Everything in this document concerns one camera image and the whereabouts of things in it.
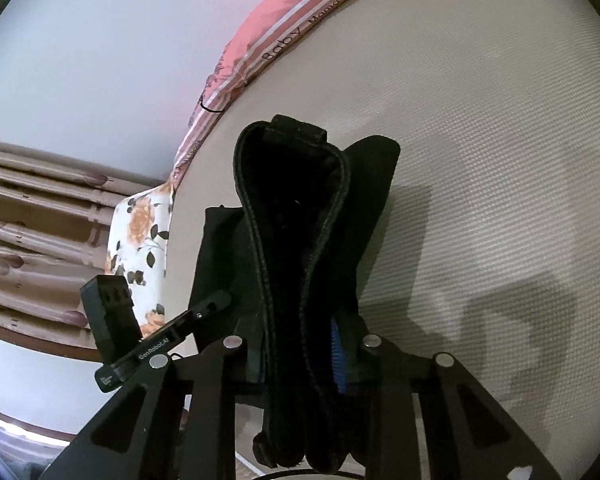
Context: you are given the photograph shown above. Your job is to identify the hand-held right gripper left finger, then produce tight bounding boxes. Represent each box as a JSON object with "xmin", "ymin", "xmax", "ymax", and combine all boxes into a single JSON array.
[{"xmin": 40, "ymin": 335, "xmax": 271, "ymax": 480}]

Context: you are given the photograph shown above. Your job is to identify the white floral cloth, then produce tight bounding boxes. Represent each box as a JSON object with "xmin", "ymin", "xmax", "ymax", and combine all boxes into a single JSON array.
[{"xmin": 104, "ymin": 182, "xmax": 177, "ymax": 342}]

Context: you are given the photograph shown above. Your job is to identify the beige striped curtain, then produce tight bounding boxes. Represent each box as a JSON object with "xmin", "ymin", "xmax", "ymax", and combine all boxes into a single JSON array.
[{"xmin": 0, "ymin": 136, "xmax": 155, "ymax": 352}]

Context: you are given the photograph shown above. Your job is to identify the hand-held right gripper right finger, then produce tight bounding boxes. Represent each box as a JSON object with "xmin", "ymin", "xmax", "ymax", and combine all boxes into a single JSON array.
[{"xmin": 330, "ymin": 316, "xmax": 563, "ymax": 480}]

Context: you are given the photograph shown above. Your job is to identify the beige woven bed mat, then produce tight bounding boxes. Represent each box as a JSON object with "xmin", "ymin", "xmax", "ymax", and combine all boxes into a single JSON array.
[{"xmin": 160, "ymin": 0, "xmax": 600, "ymax": 480}]

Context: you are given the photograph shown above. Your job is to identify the black pants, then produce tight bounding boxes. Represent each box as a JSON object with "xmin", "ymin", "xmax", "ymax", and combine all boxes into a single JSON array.
[{"xmin": 187, "ymin": 114, "xmax": 402, "ymax": 472}]

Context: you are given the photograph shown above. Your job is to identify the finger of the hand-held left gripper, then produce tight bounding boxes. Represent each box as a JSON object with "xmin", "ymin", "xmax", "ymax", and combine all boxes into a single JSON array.
[{"xmin": 186, "ymin": 289, "xmax": 234, "ymax": 335}]

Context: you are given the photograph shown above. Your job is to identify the pink striped printed blanket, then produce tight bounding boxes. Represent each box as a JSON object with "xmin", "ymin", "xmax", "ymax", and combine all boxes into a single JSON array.
[{"xmin": 167, "ymin": 0, "xmax": 396, "ymax": 187}]

